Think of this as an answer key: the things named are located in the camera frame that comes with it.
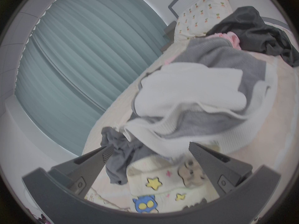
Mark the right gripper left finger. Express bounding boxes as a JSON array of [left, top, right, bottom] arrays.
[[49, 144, 115, 196]]

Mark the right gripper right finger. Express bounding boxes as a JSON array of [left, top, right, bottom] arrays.
[[189, 142, 253, 196]]

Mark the white printed pyjama top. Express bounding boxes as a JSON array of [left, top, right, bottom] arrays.
[[84, 146, 220, 213]]

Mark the bed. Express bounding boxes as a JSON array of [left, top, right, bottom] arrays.
[[82, 0, 299, 214]]

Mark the dark grey garment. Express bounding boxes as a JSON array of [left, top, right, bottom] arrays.
[[101, 126, 159, 185]]

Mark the blue-green curtain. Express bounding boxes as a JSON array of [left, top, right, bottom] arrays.
[[14, 35, 108, 158], [31, 0, 170, 111]]

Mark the grey and white garment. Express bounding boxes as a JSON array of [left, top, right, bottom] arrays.
[[124, 37, 278, 158]]

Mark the pink garment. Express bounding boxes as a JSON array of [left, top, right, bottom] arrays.
[[164, 31, 242, 65]]

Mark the black garment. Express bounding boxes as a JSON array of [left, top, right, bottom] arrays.
[[207, 6, 299, 67]]

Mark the grey bedside table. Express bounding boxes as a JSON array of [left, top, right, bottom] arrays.
[[164, 20, 178, 51]]

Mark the white printed pillow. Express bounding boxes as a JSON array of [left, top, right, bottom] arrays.
[[175, 0, 234, 41]]

